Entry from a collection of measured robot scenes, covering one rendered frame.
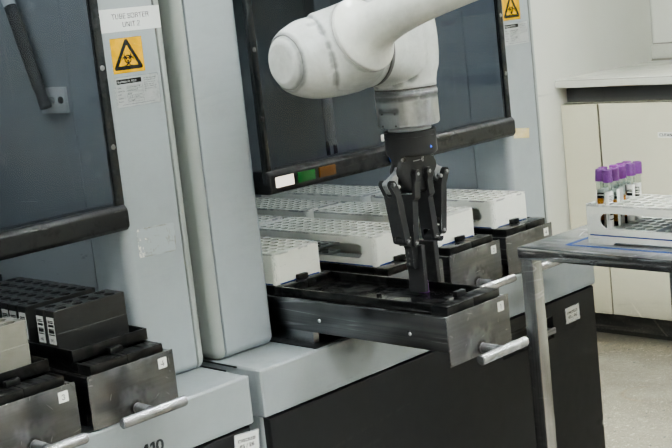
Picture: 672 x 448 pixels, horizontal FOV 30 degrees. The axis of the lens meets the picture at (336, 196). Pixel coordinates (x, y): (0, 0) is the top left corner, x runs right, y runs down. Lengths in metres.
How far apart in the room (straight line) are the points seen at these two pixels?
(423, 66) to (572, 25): 2.74
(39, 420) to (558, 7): 3.13
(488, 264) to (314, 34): 0.68
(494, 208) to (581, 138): 2.18
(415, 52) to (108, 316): 0.55
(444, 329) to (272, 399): 0.28
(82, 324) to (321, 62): 0.46
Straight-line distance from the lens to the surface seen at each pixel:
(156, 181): 1.75
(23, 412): 1.56
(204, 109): 1.81
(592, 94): 4.37
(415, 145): 1.77
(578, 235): 2.07
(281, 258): 1.93
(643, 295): 4.35
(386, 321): 1.75
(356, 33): 1.60
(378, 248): 1.98
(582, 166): 4.38
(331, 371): 1.88
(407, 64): 1.73
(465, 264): 2.09
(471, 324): 1.72
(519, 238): 2.20
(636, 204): 1.96
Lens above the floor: 1.23
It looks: 9 degrees down
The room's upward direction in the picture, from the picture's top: 6 degrees counter-clockwise
